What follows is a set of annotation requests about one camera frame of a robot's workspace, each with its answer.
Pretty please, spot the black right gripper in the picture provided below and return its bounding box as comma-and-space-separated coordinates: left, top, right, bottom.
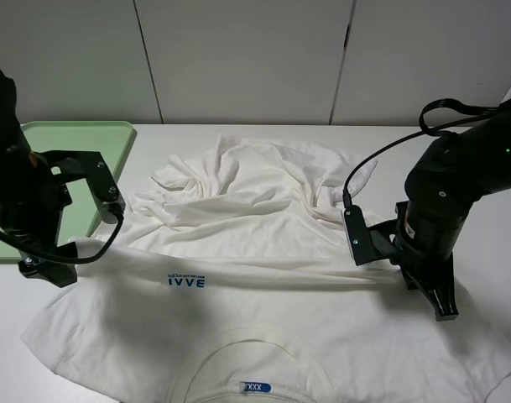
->
368, 201, 465, 322

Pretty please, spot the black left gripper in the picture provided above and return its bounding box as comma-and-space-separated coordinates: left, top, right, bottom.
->
0, 159, 77, 286

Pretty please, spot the white short sleeve t-shirt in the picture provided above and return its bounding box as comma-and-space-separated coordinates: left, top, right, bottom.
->
22, 136, 511, 402

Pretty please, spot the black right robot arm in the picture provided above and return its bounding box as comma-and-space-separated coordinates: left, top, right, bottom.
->
367, 98, 511, 322

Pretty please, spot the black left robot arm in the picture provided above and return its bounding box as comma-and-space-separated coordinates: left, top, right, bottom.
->
0, 70, 77, 288

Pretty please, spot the light green plastic tray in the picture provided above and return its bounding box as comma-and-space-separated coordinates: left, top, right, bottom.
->
22, 121, 136, 245

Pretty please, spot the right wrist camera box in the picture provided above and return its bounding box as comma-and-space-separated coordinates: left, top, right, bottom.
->
343, 205, 376, 266

